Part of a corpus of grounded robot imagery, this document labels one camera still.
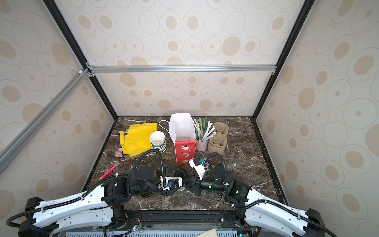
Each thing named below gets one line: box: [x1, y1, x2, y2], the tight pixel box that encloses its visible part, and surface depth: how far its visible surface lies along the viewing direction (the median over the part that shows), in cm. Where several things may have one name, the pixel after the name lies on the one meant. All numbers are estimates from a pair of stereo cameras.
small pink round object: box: [114, 150, 123, 158], surface depth 98 cm
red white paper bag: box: [169, 112, 196, 165], surface depth 87 cm
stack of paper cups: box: [149, 130, 167, 154], surface depth 87 cm
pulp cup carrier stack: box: [207, 121, 229, 155], surface depth 94 cm
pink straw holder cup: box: [195, 138, 209, 152], surface depth 98 cm
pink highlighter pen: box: [99, 162, 120, 180], surface depth 92 cm
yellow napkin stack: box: [118, 122, 158, 158], surface depth 102 cm
